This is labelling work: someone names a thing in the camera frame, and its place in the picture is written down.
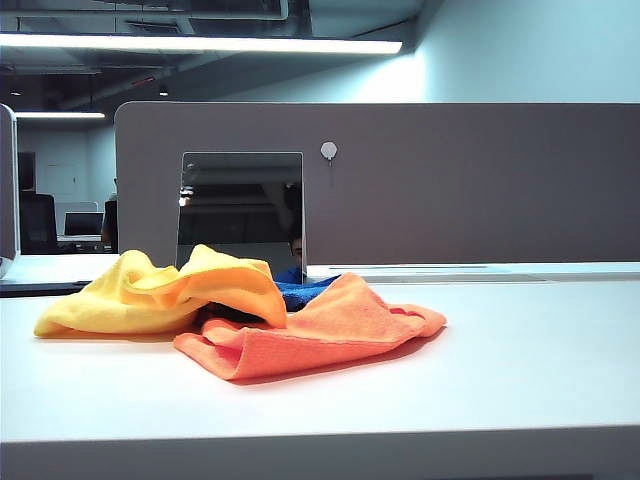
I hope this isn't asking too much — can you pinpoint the yellow microfiber rag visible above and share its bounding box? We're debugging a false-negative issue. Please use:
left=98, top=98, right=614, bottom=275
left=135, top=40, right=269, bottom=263
left=33, top=243, right=289, bottom=338

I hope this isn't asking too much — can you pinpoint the blue microfiber rag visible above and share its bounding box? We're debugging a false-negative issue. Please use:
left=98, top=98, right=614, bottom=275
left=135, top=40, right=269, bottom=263
left=273, top=274, right=342, bottom=313

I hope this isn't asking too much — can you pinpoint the orange microfiber rag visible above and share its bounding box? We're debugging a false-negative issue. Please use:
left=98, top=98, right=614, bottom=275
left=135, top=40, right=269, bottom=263
left=173, top=272, right=448, bottom=382

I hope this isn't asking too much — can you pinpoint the standing rectangular mirror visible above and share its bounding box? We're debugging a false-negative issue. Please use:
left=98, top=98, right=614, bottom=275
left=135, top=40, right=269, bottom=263
left=175, top=151, right=308, bottom=282

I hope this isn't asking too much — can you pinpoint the wide grey desk partition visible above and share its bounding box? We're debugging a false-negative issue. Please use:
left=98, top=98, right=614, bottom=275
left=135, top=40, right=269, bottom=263
left=113, top=101, right=640, bottom=269

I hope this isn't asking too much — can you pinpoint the black office chair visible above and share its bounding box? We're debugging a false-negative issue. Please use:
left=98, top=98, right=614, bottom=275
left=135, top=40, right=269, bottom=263
left=101, top=192, right=119, bottom=253
left=18, top=192, right=59, bottom=255

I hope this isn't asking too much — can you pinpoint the long ceiling light strip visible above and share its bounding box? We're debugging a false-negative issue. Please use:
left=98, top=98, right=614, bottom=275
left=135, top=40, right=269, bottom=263
left=0, top=33, right=404, bottom=56

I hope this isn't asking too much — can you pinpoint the black computer monitor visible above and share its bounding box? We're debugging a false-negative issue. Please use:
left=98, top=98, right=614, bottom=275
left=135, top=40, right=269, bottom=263
left=63, top=211, right=105, bottom=237

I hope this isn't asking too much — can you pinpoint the short ceiling light strip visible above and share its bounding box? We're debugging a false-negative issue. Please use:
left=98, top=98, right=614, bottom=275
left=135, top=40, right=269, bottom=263
left=14, top=111, right=107, bottom=121

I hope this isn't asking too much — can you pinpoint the black smartphone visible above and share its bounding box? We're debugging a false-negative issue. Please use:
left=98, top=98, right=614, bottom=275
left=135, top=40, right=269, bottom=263
left=0, top=281, right=94, bottom=297

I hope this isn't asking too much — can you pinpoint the narrow grey desk partition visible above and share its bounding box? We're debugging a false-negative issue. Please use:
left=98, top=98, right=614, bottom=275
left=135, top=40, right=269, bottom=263
left=0, top=104, right=22, bottom=262

